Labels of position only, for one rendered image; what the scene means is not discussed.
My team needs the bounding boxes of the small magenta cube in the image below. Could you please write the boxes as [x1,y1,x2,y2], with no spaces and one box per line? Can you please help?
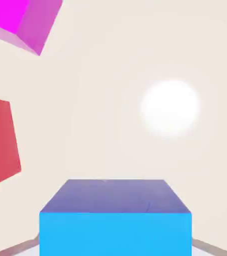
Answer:
[0,0,64,57]

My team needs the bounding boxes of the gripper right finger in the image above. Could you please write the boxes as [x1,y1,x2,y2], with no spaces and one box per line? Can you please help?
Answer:
[191,237,227,256]

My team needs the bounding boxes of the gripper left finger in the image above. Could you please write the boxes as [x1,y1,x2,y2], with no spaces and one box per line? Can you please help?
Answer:
[0,232,40,256]

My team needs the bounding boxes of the small blue cube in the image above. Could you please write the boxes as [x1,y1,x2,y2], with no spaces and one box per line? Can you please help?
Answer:
[38,178,193,256]

